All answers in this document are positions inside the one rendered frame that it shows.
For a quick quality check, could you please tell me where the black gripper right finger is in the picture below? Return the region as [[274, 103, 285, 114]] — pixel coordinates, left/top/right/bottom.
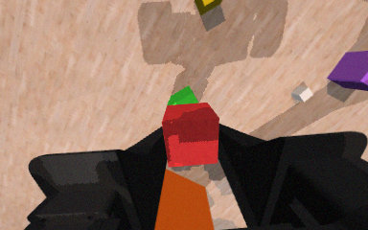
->
[[218, 124, 368, 227]]

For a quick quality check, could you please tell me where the small white cube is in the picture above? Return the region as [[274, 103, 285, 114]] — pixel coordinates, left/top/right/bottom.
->
[[290, 85, 312, 102]]

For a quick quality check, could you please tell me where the yellow cube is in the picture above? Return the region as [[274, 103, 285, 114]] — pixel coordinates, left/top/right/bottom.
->
[[195, 0, 222, 15]]

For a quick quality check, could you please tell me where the purple cube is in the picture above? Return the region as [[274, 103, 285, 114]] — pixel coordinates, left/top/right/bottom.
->
[[327, 51, 368, 91]]

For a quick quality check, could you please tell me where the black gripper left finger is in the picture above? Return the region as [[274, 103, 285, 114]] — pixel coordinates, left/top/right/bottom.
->
[[28, 127, 168, 230]]

